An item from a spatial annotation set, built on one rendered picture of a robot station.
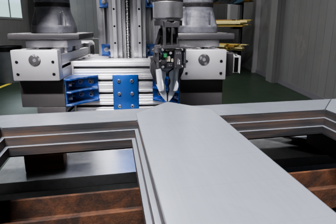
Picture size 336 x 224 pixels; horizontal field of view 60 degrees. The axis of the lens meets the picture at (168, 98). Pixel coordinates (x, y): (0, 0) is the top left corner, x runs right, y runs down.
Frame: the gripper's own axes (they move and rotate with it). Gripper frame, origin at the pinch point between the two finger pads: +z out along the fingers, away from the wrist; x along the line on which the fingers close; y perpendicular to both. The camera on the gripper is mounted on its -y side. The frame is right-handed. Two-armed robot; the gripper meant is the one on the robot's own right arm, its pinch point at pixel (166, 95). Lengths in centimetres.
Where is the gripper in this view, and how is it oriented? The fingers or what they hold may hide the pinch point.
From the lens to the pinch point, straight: 79.8
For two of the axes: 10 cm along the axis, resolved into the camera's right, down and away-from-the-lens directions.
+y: 1.8, 2.4, -9.5
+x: 9.8, -0.4, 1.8
